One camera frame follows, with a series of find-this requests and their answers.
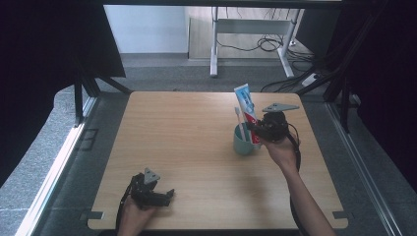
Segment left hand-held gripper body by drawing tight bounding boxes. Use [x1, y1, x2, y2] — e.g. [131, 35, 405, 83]
[129, 167, 162, 209]

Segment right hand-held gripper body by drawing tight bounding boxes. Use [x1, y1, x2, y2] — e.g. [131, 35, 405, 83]
[257, 102, 300, 143]

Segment white toothbrush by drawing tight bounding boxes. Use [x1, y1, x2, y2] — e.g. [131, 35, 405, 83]
[233, 106, 248, 143]

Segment teal cup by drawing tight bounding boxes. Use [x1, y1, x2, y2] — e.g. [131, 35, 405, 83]
[232, 123, 263, 156]

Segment blue and red toothpaste tube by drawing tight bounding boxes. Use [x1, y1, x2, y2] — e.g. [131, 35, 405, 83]
[233, 83, 263, 146]

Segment person's left hand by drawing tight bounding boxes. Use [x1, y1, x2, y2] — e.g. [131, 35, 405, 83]
[116, 195, 157, 236]

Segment person's right hand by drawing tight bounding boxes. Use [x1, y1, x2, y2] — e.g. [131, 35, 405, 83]
[261, 132, 301, 173]

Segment white power strip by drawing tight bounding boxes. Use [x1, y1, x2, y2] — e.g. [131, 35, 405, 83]
[301, 73, 321, 88]

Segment black metal stand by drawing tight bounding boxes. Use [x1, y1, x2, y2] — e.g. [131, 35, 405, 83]
[72, 57, 133, 128]
[295, 0, 392, 134]

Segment black curtain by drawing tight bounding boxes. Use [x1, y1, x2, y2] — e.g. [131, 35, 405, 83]
[328, 0, 417, 193]
[0, 0, 127, 189]

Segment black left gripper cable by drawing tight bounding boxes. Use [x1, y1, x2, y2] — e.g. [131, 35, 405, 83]
[114, 182, 136, 232]

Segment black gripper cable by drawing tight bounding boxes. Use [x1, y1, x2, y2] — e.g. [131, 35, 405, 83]
[114, 182, 136, 232]
[286, 123, 309, 236]

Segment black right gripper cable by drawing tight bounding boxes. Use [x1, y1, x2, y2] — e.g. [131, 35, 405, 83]
[286, 123, 309, 236]

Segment black floor cables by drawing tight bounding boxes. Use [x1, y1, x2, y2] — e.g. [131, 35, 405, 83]
[215, 8, 318, 72]

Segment aluminium rail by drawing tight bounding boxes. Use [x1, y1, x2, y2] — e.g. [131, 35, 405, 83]
[327, 101, 403, 236]
[14, 95, 98, 236]

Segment white desk frame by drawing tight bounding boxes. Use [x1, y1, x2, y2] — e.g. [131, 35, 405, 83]
[209, 6, 305, 79]

